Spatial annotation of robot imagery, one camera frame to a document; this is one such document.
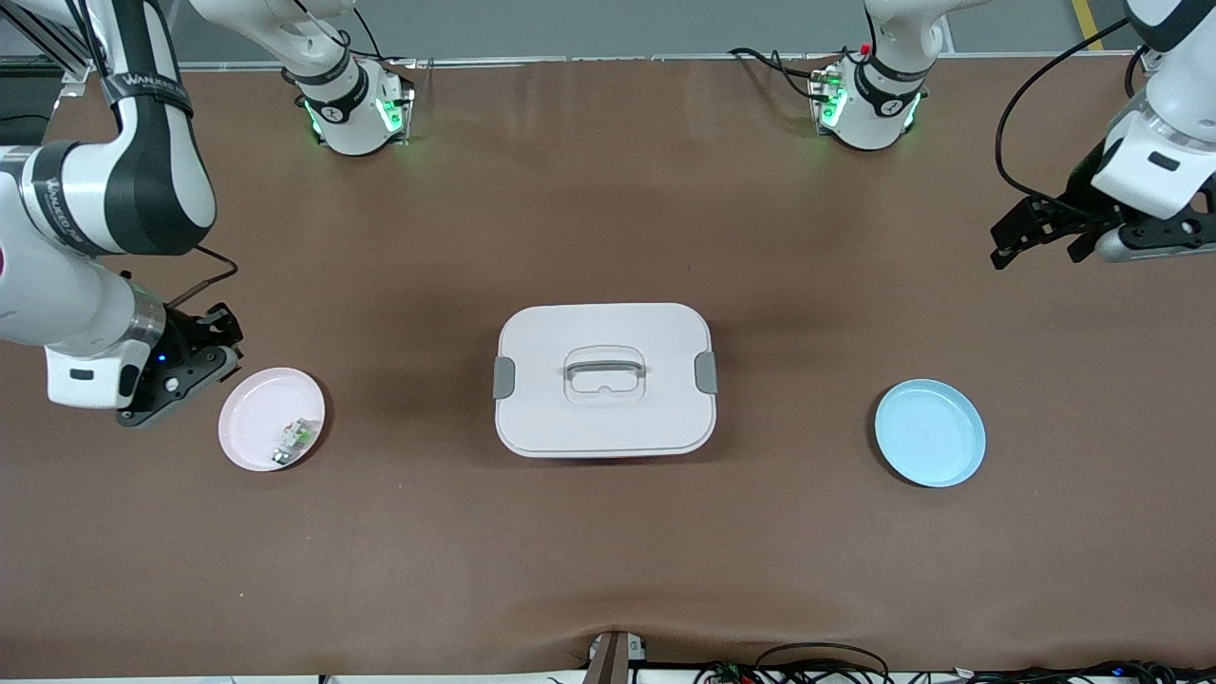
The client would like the pink round plate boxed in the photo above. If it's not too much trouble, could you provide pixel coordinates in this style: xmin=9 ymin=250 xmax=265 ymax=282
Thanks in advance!
xmin=218 ymin=367 xmax=327 ymax=473

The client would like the light blue round plate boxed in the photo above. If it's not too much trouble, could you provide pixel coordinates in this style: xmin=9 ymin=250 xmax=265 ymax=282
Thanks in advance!
xmin=874 ymin=378 xmax=987 ymax=488

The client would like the white lidded storage box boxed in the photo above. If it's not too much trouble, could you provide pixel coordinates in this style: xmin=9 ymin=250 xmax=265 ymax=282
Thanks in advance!
xmin=492 ymin=302 xmax=719 ymax=461

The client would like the brown table mat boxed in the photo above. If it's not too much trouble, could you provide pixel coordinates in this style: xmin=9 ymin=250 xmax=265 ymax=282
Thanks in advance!
xmin=0 ymin=55 xmax=1216 ymax=677

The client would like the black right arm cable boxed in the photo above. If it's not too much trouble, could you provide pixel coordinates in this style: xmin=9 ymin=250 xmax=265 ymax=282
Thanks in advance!
xmin=166 ymin=244 xmax=240 ymax=310

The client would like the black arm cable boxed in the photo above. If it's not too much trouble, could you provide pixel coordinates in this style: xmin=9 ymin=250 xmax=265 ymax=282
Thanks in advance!
xmin=994 ymin=16 xmax=1133 ymax=202
xmin=166 ymin=244 xmax=240 ymax=310

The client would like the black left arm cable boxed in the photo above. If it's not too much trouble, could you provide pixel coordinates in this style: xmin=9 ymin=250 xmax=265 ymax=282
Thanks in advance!
xmin=994 ymin=16 xmax=1133 ymax=202

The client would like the green and white switch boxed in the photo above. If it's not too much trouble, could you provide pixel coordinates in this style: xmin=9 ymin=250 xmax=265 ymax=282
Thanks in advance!
xmin=271 ymin=416 xmax=320 ymax=468

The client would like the black base cable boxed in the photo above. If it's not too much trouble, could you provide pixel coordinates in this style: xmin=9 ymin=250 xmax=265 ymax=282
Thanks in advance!
xmin=350 ymin=8 xmax=385 ymax=64
xmin=729 ymin=47 xmax=839 ymax=102

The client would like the black cable bundle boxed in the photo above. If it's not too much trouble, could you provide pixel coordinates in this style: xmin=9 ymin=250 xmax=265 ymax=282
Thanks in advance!
xmin=955 ymin=659 xmax=1216 ymax=684

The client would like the aluminium table edge rail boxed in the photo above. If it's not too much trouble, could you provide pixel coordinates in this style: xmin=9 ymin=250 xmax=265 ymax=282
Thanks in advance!
xmin=176 ymin=51 xmax=1168 ymax=77

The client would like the black looped cable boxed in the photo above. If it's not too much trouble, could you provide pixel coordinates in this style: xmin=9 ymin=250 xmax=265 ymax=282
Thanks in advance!
xmin=754 ymin=642 xmax=892 ymax=684

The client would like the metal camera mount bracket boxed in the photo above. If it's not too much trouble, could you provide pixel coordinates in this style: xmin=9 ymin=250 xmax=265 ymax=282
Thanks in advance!
xmin=584 ymin=630 xmax=649 ymax=684

